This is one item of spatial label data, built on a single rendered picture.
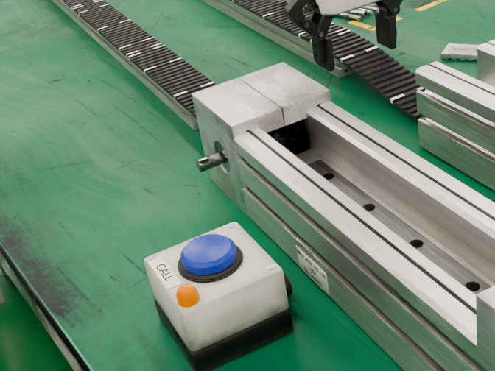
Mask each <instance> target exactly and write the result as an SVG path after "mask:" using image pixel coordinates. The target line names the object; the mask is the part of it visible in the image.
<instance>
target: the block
mask: <svg viewBox="0 0 495 371"><path fill-rule="evenodd" d="M192 99H193V103H194V109H195V113H196V117H197V123H198V127H199V131H200V137H201V141H202V144H203V151H204V154H205V157H204V158H201V159H198V160H196V165H197V168H198V170H199V171H200V172H204V171H206V170H208V174H209V178H210V180H211V181H212V182H213V183H214V184H215V185H216V186H217V187H218V188H220V189H221V190H222V191H223V192H224V193H225V194H226V195H227V196H228V197H229V198H230V199H231V200H232V201H233V202H234V203H235V204H236V205H237V206H238V207H239V208H240V209H241V210H242V211H243V212H244V213H245V214H246V215H247V216H248V211H247V207H246V203H245V195H244V191H243V188H248V187H247V186H246V185H245V184H244V183H243V182H242V180H241V176H240V172H239V164H238V159H242V160H243V161H245V159H244V158H242V157H241V156H240V155H239V154H238V153H236V149H235V145H234V139H235V137H236V135H240V134H242V133H246V132H249V133H250V131H251V130H253V129H256V128H260V129H262V130H263V131H265V132H266V133H267V134H268V135H270V136H271V137H272V138H274V139H275V140H276V141H277V142H279V143H280V144H281V145H282V146H284V147H285V148H287V149H288V150H289V151H290V152H291V153H293V154H294V155H297V154H299V153H302V152H305V151H307V150H309V149H311V144H310V138H309V128H308V121H307V116H306V112H307V110H308V109H309V108H311V107H315V106H317V107H319V105H321V104H323V103H325V102H328V101H330V102H331V91H330V90H329V89H328V88H326V87H324V86H323V85H321V84H320V83H318V82H316V81H314V80H313V79H311V78H309V77H308V76H306V75H305V74H302V73H301V72H299V71H297V70H296V69H294V68H293V67H291V66H289V65H287V64H286V63H284V62H282V63H279V64H276V65H274V66H270V67H267V68H264V69H262V70H259V71H255V72H253V73H250V74H247V75H244V76H242V77H239V78H236V79H232V80H230V81H227V82H224V83H221V84H219V85H215V86H213V87H210V88H206V89H204V90H201V91H198V92H196V93H193V94H192ZM248 189H249V188H248ZM249 190H250V189H249ZM248 217H249V216H248Z"/></svg>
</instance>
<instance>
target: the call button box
mask: <svg viewBox="0 0 495 371"><path fill-rule="evenodd" d="M207 234H219V235H222V236H226V237H228V238H230V239H231V240H232V241H233V242H234V244H235V247H236V259H235V261H234V262H233V263H232V264H231V265H230V266H229V267H228V268H226V269H224V270H222V271H220V272H217V273H214V274H210V275H196V274H192V273H190V272H188V271H186V270H185V269H184V267H183V265H182V261H181V258H180V254H181V251H182V249H183V248H184V247H185V246H186V245H187V244H188V243H189V242H190V241H191V240H193V239H195V238H197V237H199V236H197V237H195V238H192V239H190V240H188V241H185V242H183V243H180V244H178V245H175V246H174V247H170V248H168V249H166V250H163V251H161V252H158V253H156V254H154V255H151V256H148V257H146V258H145V259H144V266H145V269H146V272H147V277H148V279H149V282H150V287H151V290H152V295H153V297H154V298H155V306H156V309H157V312H158V316H159V318H160V320H161V321H162V323H163V324H164V326H165V327H166V329H167V330H168V332H169V334H170V335H171V337H172V338H173V339H174V341H175V343H176V344H177V346H178V347H179V349H180V351H181V352H182V354H183V355H184V356H185V358H186V360H187V361H188V363H189V364H190V366H191V367H192V369H193V370H194V371H210V370H213V369H215V368H217V367H219V366H221V365H223V364H226V363H228V362H229V361H232V360H234V359H236V358H239V357H240V356H243V355H245V354H247V353H249V352H251V351H253V350H256V349H258V348H260V347H262V346H264V345H267V344H269V343H271V342H273V341H275V340H276V339H280V338H281V337H283V336H286V335H287V334H289V333H292V332H293V325H292V317H291V313H290V311H289V309H288V308H289V303H288V299H287V297H288V296H290V295H292V285H291V283H290V281H289V279H288V277H287V276H286V275H284V273H283V270H282V268H281V267H280V266H279V265H278V264H277V263H276V262H275V261H274V260H273V259H272V258H271V257H270V256H269V255H268V254H267V253H266V252H265V251H264V250H263V249H262V248H261V247H260V246H259V245H258V244H257V243H256V242H255V241H254V240H253V239H252V237H251V236H250V235H249V234H248V233H247V232H246V231H245V230H244V229H243V228H242V227H241V226H240V225H239V224H238V223H237V222H232V223H230V224H227V225H224V226H222V227H219V228H217V229H215V230H212V231H210V232H207V233H204V234H203V235H207ZM203 235H200V236H203ZM184 283H190V284H192V285H193V286H194V287H195V288H196V289H197V291H198V294H199V298H200V299H199V301H198V303H197V304H196V305H193V306H192V307H188V308H184V307H181V306H179V305H178V301H177V298H176V294H177V290H178V287H179V286H180V285H182V284H184Z"/></svg>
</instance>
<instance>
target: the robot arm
mask: <svg viewBox="0 0 495 371"><path fill-rule="evenodd" d="M402 2H403V0H291V1H290V2H289V3H288V5H287V6H286V7H285V8H284V13H285V14H286V15H287V17H288V18H289V19H290V20H291V21H293V22H294V23H295V25H296V26H297V27H299V28H300V29H302V30H303V31H304V32H306V33H307V34H309V35H311V39H312V50H313V56H314V60H315V62H316V63H317V64H318V65H319V66H320V67H322V68H324V69H325V70H327V71H333V70H334V69H335V67H334V55H333V46H332V39H331V38H329V37H327V33H328V30H329V27H330V26H331V23H332V20H333V17H334V16H335V15H339V14H341V13H345V12H348V11H351V10H355V9H357V8H360V7H364V6H366V5H369V4H372V3H376V5H377V6H378V8H379V10H377V11H376V13H375V20H376V38H377V43H379V44H381V45H383V46H386V47H387V48H389V49H395V48H396V37H397V30H396V15H397V14H398V13H399V12H400V5H401V3H402ZM304 7H306V8H309V9H313V10H312V14H311V15H310V18H309V19H307V18H306V17H305V16H304V14H303V13H302V10H303V8H304Z"/></svg>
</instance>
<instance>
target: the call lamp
mask: <svg viewBox="0 0 495 371"><path fill-rule="evenodd" d="M176 298H177V301H178V305H179V306H181V307H184V308H188V307H192V306H193V305H196V304H197V303H198V301H199V299H200V298H199V294H198V291H197V289H196V288H195V287H194V286H193V285H192V284H190V283H184V284H182V285H180V286H179V287H178V290H177V294H176Z"/></svg>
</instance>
